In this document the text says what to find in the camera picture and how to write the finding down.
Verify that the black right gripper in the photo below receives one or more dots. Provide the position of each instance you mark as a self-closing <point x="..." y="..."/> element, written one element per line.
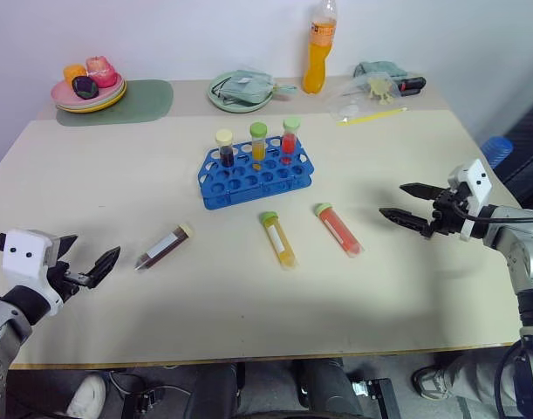
<point x="449" y="214"/>

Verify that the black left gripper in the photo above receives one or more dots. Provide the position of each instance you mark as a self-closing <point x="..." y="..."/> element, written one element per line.
<point x="65" y="279"/>

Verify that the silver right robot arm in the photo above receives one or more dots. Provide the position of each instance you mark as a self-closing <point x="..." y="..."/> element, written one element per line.
<point x="519" y="249"/>

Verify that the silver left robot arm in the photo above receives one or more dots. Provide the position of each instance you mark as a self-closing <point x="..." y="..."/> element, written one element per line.
<point x="4" y="340"/>

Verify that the red liquid tube green cap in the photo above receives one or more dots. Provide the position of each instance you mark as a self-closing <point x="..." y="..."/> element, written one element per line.
<point x="289" y="139"/>
<point x="339" y="229"/>

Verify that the dark liquid tube cream cap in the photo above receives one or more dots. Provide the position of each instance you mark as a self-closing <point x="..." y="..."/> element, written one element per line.
<point x="166" y="245"/>
<point x="226" y="153"/>

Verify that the yellow liquid tube green cap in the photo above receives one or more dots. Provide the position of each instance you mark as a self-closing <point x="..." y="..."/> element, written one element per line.
<point x="257" y="144"/>
<point x="278" y="238"/>

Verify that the blue test tube rack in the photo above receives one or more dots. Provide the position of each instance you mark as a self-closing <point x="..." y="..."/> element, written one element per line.
<point x="248" y="183"/>

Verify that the yellow stick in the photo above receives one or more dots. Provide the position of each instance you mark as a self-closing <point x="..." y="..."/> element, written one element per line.
<point x="375" y="116"/>

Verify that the blue ribbed cap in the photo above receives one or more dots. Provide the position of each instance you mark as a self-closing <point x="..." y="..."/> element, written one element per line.
<point x="497" y="150"/>

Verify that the black and red tool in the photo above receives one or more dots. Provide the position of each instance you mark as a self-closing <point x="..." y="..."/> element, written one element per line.
<point x="412" y="85"/>

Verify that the pale yellow toy figure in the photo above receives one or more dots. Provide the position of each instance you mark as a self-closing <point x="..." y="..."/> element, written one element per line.
<point x="380" y="89"/>

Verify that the clear plastic bag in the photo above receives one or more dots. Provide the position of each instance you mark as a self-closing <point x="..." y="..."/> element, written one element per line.
<point x="357" y="94"/>

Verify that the black chair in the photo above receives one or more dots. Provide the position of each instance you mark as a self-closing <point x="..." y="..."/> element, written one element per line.
<point x="528" y="144"/>

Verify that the white shoe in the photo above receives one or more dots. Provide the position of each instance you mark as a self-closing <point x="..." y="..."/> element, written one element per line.
<point x="88" y="397"/>

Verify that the yellow plate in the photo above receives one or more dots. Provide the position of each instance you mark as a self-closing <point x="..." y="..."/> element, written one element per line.
<point x="113" y="101"/>

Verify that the pink plate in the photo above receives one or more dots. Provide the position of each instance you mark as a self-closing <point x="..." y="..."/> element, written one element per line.
<point x="63" y="94"/>

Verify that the green oval placemat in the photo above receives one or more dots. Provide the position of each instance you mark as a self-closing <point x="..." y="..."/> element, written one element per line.
<point x="144" y="98"/>

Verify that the dark purple toy fruit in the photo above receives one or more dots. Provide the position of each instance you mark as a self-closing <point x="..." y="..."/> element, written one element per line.
<point x="85" y="87"/>

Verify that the orange soda plastic bottle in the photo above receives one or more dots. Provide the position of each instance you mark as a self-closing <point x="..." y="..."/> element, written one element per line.
<point x="317" y="61"/>

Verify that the grey sneaker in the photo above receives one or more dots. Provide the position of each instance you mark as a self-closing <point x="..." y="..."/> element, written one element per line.
<point x="432" y="383"/>

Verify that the grey trouser leg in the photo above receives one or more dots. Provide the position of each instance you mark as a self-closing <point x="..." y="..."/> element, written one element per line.
<point x="475" y="379"/>

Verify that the orange toy fruit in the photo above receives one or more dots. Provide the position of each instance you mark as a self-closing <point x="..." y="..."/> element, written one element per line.
<point x="73" y="72"/>

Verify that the pink toy apple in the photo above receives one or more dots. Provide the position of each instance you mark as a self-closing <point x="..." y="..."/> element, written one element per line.
<point x="102" y="72"/>

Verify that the dark rounded leg shape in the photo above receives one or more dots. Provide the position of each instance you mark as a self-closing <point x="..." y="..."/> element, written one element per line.
<point x="327" y="390"/>
<point x="216" y="393"/>

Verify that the black box with buckle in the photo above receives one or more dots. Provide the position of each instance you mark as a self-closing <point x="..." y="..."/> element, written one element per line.
<point x="377" y="397"/>

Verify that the pale green plate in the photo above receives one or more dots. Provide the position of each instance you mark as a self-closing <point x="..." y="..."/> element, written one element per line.
<point x="218" y="101"/>

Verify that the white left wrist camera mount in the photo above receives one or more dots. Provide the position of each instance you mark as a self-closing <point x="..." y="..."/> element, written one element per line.
<point x="24" y="257"/>

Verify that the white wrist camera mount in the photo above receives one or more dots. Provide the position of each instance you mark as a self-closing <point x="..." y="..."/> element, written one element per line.
<point x="477" y="187"/>
<point x="24" y="257"/>

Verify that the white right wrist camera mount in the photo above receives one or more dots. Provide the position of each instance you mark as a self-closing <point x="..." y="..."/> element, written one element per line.
<point x="477" y="187"/>

